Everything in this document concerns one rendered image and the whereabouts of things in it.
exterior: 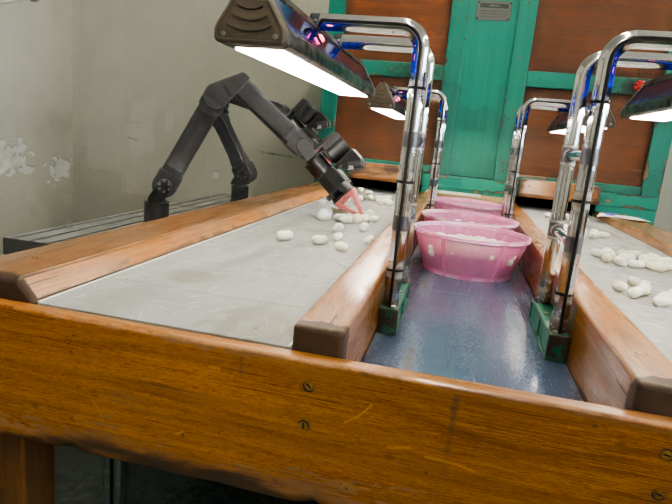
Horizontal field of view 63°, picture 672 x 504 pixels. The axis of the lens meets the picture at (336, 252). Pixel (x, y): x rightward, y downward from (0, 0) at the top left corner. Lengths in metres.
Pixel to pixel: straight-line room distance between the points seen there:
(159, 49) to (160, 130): 0.46
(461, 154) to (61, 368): 1.90
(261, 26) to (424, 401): 0.41
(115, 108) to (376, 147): 1.90
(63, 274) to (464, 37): 1.90
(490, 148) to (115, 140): 2.33
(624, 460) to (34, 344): 0.61
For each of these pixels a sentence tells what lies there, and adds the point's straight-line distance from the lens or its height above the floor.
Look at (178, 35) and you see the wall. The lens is 3.56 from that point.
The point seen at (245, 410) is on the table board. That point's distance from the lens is 0.60.
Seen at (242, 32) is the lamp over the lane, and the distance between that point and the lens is 0.63.
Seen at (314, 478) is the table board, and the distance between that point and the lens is 0.61.
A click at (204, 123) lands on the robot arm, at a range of 1.48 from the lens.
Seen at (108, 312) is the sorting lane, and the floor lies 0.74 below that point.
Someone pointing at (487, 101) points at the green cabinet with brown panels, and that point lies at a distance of 2.34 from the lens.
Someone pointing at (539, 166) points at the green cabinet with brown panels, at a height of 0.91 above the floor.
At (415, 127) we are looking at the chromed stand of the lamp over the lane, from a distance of 0.80.
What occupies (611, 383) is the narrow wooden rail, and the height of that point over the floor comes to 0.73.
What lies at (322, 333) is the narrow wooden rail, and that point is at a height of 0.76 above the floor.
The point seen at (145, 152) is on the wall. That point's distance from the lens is 3.63.
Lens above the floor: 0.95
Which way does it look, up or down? 12 degrees down
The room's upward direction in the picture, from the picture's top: 6 degrees clockwise
